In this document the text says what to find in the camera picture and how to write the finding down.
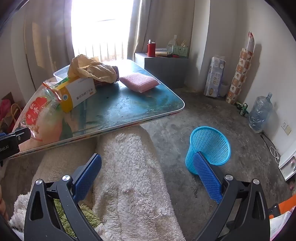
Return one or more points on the clear plastic container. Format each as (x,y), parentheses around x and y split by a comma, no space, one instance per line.
(60,73)

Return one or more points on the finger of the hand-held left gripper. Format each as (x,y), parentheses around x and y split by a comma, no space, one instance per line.
(20,136)
(3,135)

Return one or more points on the clear plastic bag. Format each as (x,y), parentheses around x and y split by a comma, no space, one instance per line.
(172,44)

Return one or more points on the clear snack bag red label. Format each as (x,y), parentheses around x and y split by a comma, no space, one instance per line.
(39,109)

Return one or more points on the green fluffy cloth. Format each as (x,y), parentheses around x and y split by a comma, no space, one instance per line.
(87,217)

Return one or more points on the pink sponge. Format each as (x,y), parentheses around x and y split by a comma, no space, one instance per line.
(138,82)

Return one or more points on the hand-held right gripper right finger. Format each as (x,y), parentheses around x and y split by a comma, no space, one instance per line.
(207,178)

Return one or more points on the red thermos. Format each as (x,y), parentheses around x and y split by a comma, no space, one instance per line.
(151,49)

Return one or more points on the blue mesh wastebasket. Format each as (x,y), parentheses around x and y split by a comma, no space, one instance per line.
(208,143)

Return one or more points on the green toy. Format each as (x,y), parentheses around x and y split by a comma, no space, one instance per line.
(244,109)

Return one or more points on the white yellow medicine box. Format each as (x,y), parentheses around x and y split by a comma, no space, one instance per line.
(76,95)

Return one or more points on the beige curtain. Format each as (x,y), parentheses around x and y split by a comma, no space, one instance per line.
(161,23)
(50,34)

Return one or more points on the clear water jug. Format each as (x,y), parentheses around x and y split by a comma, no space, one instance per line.
(259,113)

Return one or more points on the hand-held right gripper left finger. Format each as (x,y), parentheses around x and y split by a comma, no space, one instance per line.
(86,178)

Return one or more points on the tan crumpled plastic bag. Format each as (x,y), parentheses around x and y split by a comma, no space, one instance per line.
(92,69)

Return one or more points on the white crumpled plastic bag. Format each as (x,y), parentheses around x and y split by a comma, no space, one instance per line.
(281,224)

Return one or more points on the toilet paper pack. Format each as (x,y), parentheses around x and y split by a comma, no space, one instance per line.
(214,78)

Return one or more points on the window grille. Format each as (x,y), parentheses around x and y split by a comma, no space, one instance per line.
(101,52)

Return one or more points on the grey cabinet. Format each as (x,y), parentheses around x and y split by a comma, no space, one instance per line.
(161,69)

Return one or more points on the wall socket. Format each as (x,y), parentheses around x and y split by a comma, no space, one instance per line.
(286,128)

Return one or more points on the patterned rolled mat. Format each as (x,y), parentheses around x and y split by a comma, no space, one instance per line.
(239,74)

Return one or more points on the white drawer unit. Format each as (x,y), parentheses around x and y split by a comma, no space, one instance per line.
(288,166)

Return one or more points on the green plastic basket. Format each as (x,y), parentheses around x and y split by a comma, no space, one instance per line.
(180,51)

